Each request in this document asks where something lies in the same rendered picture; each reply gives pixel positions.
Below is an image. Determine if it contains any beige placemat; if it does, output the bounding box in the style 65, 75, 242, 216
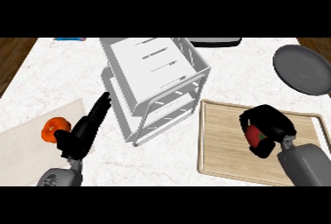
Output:
0, 98, 98, 187

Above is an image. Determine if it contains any dark grey round plate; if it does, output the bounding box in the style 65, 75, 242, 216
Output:
272, 44, 331, 96

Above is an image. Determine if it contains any orange fruit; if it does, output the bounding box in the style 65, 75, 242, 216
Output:
40, 116, 73, 144

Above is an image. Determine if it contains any red tomato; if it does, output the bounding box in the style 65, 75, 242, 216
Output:
244, 124, 269, 147

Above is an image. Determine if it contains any white tiered wire basket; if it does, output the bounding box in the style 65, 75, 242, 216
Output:
98, 38, 213, 148

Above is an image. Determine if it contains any pale wooden tray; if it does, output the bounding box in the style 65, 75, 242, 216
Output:
197, 98, 331, 187

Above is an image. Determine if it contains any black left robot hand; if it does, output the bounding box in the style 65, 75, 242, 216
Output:
53, 91, 112, 161

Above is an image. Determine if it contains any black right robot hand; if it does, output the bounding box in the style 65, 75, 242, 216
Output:
238, 104, 299, 159

